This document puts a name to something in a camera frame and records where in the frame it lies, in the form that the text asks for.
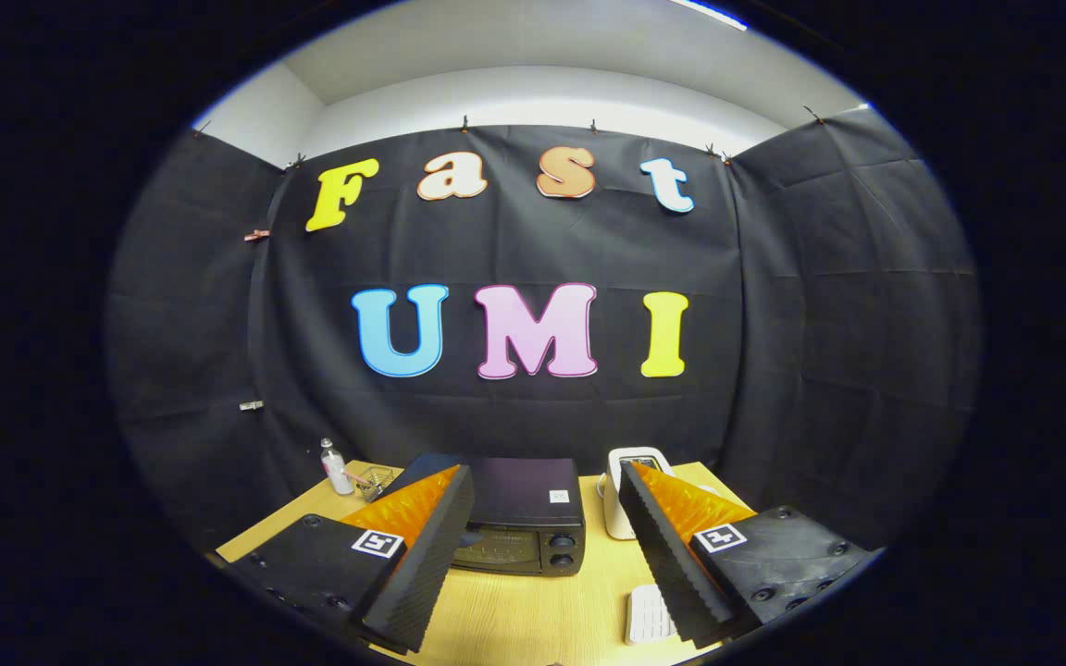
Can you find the white rectangular dish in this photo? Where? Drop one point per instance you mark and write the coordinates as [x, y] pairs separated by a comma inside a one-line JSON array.
[[649, 615]]

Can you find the black toaster oven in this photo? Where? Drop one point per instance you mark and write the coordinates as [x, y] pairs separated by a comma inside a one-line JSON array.
[[528, 504]]

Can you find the silver clip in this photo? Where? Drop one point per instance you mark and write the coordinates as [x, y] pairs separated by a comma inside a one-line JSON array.
[[251, 405]]

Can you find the white countertop appliance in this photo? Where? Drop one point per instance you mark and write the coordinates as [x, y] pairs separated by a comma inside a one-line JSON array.
[[614, 504]]

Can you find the red clip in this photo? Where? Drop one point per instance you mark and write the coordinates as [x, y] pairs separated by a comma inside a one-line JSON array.
[[257, 236]]

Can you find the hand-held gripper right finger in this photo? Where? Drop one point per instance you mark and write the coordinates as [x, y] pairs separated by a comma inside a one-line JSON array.
[[667, 555]]

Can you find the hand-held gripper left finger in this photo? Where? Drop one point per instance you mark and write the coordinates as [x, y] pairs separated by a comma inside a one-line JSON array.
[[427, 555]]

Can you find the clear plastic bottle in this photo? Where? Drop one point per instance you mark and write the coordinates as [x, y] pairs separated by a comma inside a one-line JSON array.
[[337, 472]]

